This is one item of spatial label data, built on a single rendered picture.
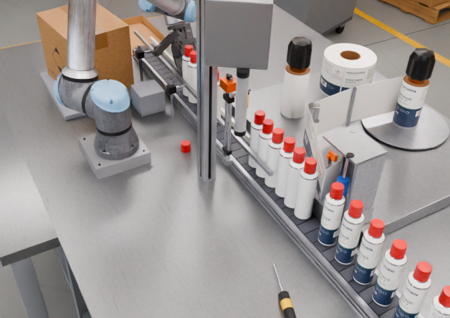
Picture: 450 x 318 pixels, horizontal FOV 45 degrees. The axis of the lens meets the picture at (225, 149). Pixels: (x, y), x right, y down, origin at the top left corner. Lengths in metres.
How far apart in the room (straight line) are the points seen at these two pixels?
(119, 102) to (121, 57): 0.45
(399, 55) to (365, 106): 2.58
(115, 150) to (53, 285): 1.01
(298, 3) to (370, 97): 2.16
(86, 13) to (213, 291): 0.90
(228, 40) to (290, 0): 2.66
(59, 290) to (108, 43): 1.15
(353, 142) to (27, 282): 1.05
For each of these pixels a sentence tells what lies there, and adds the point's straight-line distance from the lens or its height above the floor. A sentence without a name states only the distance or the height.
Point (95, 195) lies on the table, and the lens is 1.76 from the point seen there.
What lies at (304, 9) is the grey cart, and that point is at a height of 0.44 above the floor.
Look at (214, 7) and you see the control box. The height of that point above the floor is 1.46.
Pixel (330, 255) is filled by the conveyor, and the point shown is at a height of 0.88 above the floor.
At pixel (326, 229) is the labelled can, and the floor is 0.94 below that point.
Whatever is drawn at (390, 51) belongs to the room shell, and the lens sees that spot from 4.56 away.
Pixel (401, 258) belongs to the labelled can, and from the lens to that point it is 1.34.
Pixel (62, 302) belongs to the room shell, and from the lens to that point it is 2.57.
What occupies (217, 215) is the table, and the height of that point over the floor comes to 0.83.
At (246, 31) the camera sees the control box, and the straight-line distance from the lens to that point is 1.42.
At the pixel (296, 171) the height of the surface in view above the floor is 1.03.
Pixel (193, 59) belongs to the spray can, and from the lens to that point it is 1.97.
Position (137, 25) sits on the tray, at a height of 0.83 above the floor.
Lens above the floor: 2.01
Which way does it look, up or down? 38 degrees down
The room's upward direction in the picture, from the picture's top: 2 degrees clockwise
